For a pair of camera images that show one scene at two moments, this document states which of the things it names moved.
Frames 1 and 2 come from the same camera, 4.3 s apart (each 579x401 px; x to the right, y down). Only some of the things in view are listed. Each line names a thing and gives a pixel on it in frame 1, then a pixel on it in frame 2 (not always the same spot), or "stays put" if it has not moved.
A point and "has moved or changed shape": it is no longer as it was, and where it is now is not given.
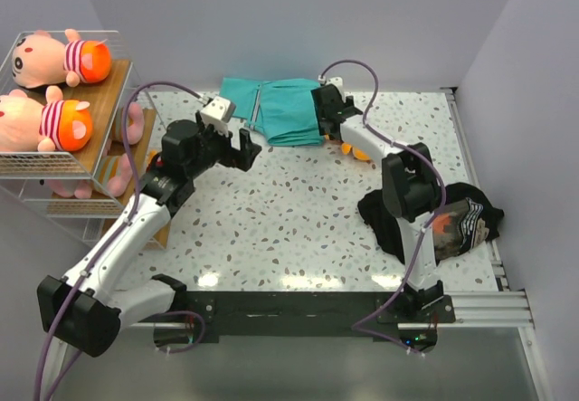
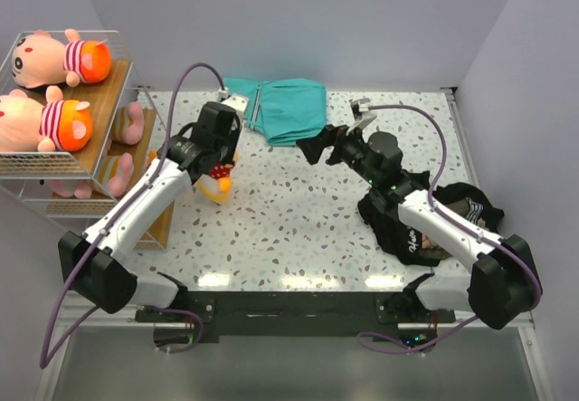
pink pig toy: [112, 176] stays put
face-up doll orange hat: [28, 125] stays put
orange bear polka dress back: [346, 148] has moved or changed shape
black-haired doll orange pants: [41, 60] stays put
